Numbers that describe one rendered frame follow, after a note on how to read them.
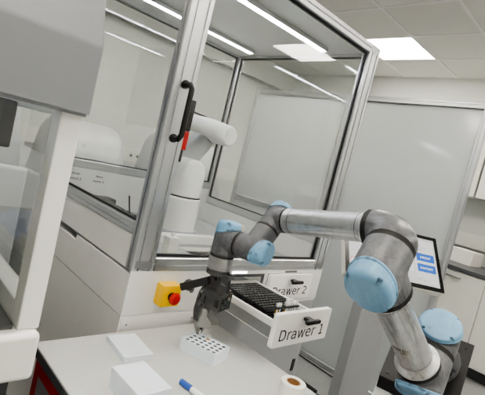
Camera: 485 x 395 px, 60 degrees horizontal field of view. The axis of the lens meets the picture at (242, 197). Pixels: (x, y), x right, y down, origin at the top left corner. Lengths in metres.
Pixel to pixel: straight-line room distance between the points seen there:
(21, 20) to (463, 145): 2.60
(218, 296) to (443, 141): 2.12
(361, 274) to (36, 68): 0.75
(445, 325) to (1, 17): 1.26
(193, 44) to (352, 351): 1.70
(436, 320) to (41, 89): 1.14
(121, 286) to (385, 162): 2.24
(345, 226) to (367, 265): 0.19
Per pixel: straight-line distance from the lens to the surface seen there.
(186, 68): 1.31
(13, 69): 0.86
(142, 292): 1.39
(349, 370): 2.41
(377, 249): 0.97
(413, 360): 1.20
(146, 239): 1.33
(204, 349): 1.30
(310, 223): 1.16
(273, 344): 1.36
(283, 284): 1.82
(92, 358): 1.23
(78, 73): 0.89
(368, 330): 2.35
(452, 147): 3.00
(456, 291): 4.27
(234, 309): 1.47
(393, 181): 3.11
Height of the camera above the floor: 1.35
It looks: 5 degrees down
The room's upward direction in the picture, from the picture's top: 14 degrees clockwise
